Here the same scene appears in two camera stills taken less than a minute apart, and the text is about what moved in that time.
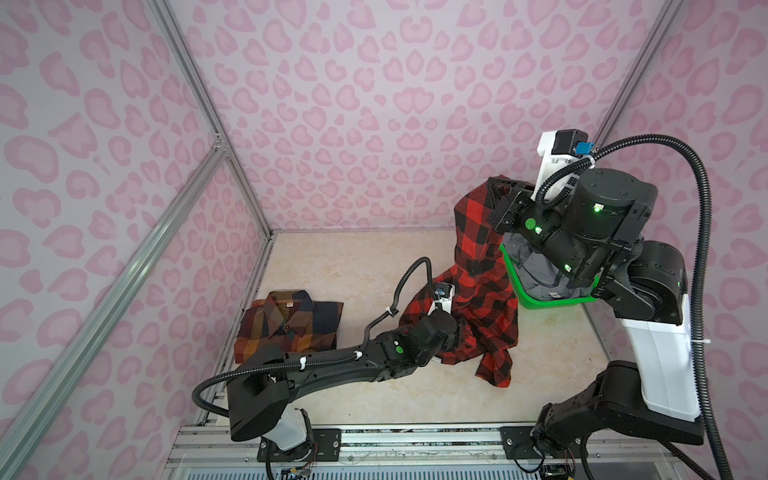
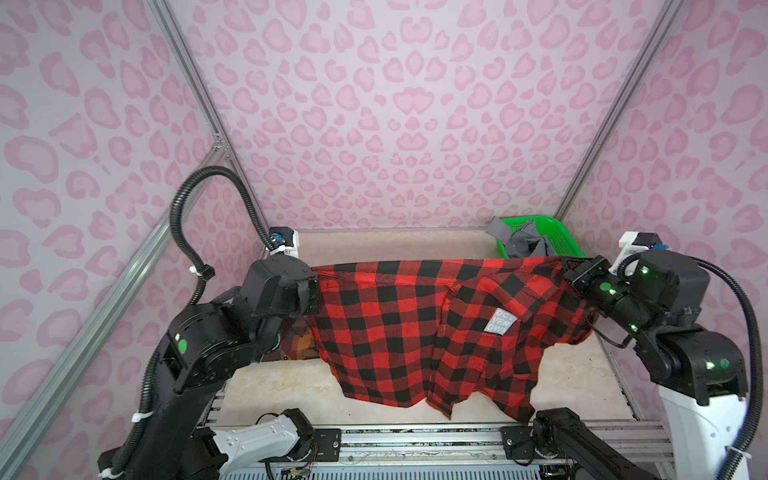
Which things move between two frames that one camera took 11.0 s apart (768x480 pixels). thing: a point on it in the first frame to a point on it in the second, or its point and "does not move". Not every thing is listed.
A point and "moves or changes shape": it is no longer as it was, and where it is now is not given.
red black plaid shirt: [485, 293] moves or changes shape
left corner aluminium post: [194, 72] does not move
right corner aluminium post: [638, 73] does not move
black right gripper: [503, 211] to [578, 278]
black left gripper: [452, 338] to [315, 304]
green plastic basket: [546, 303] moves or changes shape
